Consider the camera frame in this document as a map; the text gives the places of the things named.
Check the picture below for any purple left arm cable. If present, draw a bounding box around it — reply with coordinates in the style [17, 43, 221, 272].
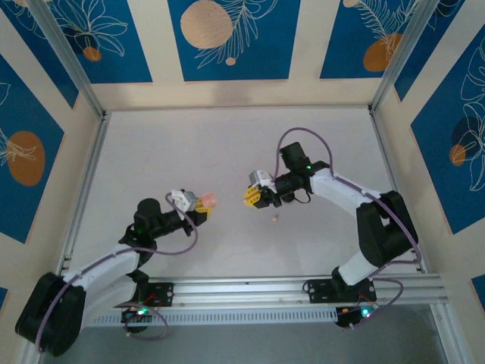
[35, 192, 199, 353]

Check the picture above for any aluminium side rail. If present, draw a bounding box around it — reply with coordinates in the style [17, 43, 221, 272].
[55, 111, 111, 282]
[369, 108, 427, 272]

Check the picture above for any aluminium corner post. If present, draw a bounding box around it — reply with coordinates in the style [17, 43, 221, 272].
[27, 0, 106, 119]
[368, 0, 437, 115]

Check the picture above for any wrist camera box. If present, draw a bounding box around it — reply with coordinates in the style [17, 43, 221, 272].
[169, 188, 201, 213]
[247, 168, 277, 191]

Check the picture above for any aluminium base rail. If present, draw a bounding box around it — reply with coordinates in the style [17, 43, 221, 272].
[33, 273, 450, 312]

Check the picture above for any blue panel big peach circle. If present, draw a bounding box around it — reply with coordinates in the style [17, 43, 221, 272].
[167, 0, 303, 82]

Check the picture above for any black controller board green light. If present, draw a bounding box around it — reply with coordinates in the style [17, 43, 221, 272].
[335, 304, 380, 331]
[120, 306, 151, 334]

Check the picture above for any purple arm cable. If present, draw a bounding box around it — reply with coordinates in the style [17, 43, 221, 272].
[35, 192, 199, 353]
[273, 127, 423, 318]

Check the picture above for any thin black wire loop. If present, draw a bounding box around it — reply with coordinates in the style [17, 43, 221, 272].
[286, 189, 312, 204]

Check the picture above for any blue floral wall panel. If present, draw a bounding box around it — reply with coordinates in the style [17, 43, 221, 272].
[410, 22, 485, 235]
[319, 0, 421, 80]
[0, 0, 80, 110]
[41, 0, 153, 85]
[0, 52, 66, 245]
[393, 0, 468, 103]

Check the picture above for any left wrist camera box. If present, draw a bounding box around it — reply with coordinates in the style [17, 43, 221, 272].
[169, 188, 201, 213]

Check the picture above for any aluminium frame leg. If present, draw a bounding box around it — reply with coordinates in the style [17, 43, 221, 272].
[430, 303, 469, 364]

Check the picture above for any grey slotted cable duct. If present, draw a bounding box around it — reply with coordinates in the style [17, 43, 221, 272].
[81, 306, 339, 328]

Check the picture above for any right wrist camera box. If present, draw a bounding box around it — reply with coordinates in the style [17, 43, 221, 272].
[247, 168, 277, 191]

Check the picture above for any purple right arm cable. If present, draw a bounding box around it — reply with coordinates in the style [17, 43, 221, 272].
[273, 127, 423, 318]

